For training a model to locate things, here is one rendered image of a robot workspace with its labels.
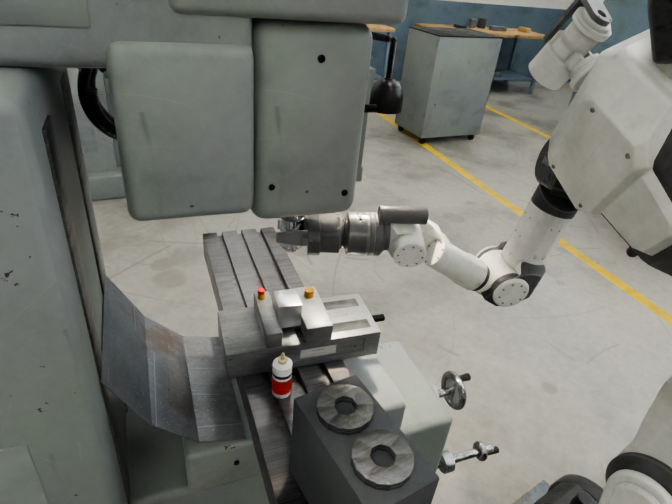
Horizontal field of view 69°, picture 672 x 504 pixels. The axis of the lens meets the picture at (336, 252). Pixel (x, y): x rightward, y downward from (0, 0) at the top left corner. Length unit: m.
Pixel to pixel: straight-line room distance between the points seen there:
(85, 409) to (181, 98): 0.48
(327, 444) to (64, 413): 0.39
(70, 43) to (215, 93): 0.18
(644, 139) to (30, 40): 0.75
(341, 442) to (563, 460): 1.72
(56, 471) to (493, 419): 1.86
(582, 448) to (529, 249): 1.53
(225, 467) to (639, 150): 0.93
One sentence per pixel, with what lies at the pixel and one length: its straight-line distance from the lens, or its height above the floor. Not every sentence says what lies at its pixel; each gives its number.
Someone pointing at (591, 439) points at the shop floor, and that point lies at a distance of 2.55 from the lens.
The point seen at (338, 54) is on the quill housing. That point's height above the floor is 1.59.
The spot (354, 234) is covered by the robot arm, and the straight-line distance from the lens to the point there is 0.94.
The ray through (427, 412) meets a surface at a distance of 1.36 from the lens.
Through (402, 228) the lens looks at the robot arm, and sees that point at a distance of 0.97.
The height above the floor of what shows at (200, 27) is 1.62.
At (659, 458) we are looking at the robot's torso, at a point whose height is 1.09.
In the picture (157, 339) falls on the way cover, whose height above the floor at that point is 0.93.
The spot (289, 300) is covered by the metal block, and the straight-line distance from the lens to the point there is 1.08.
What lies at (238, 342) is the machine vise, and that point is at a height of 0.99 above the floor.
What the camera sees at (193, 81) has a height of 1.55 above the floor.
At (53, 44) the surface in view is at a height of 1.59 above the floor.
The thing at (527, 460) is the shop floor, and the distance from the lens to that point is 2.33.
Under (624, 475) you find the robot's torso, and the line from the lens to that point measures 0.97.
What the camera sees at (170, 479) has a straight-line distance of 1.22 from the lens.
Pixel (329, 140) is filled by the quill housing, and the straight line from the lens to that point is 0.81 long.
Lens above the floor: 1.72
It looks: 32 degrees down
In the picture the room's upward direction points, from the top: 6 degrees clockwise
